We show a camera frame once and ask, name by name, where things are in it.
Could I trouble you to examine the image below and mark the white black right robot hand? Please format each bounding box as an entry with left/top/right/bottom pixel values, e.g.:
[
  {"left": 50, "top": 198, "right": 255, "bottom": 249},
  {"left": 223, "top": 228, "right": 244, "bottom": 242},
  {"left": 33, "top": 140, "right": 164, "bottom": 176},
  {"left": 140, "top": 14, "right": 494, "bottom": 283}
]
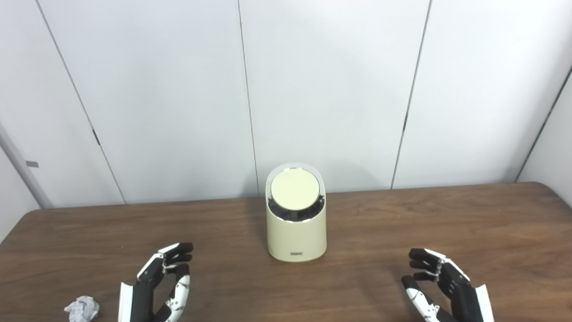
[{"left": 401, "top": 248, "right": 495, "bottom": 322}]

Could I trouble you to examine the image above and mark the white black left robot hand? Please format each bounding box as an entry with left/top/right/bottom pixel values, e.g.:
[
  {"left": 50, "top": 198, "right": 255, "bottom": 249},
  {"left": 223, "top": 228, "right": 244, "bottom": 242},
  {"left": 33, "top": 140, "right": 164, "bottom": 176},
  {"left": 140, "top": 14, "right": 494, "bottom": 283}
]
[{"left": 118, "top": 242, "right": 193, "bottom": 322}]

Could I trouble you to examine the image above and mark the white paper ball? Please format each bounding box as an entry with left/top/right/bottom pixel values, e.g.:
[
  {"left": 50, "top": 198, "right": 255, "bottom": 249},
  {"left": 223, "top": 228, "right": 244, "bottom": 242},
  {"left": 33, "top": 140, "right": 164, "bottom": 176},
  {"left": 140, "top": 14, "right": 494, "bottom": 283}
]
[{"left": 64, "top": 296, "right": 100, "bottom": 322}]

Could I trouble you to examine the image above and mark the cream-colored round bin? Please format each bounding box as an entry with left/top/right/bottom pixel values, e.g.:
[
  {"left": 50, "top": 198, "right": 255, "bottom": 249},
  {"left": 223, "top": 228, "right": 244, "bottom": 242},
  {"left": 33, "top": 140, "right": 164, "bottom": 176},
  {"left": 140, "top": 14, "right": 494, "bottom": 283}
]
[{"left": 265, "top": 163, "right": 327, "bottom": 263}]

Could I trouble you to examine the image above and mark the cream round bin lid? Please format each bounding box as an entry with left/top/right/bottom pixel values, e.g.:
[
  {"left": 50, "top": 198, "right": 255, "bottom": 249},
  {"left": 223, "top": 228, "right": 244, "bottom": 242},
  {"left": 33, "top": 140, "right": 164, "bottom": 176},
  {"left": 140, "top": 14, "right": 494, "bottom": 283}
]
[{"left": 271, "top": 167, "right": 320, "bottom": 210}]

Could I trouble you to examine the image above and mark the gray wall corner strip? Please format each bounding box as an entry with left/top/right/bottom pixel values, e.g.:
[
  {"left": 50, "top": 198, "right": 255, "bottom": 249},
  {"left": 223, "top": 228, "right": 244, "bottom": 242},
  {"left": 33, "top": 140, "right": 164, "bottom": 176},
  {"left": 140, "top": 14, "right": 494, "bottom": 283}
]
[{"left": 0, "top": 121, "right": 54, "bottom": 210}]

